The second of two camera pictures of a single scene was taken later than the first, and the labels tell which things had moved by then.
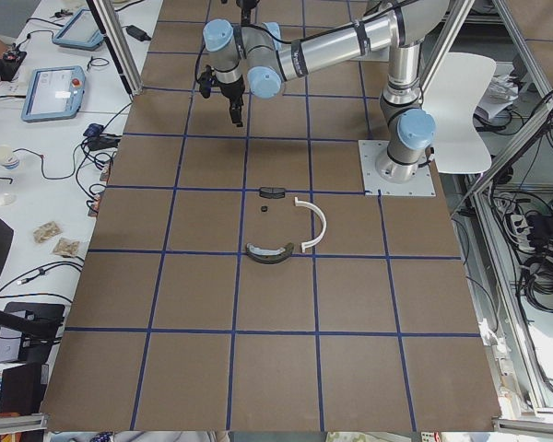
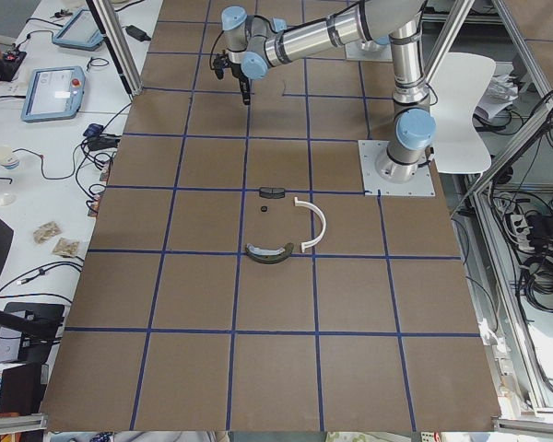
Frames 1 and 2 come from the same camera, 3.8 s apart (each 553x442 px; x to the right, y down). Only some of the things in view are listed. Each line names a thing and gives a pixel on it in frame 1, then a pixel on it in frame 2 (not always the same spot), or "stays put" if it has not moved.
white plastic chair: x=452 y=96 stays put
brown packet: x=46 y=230 stays put
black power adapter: x=137 y=33 stays put
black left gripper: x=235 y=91 -> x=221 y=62
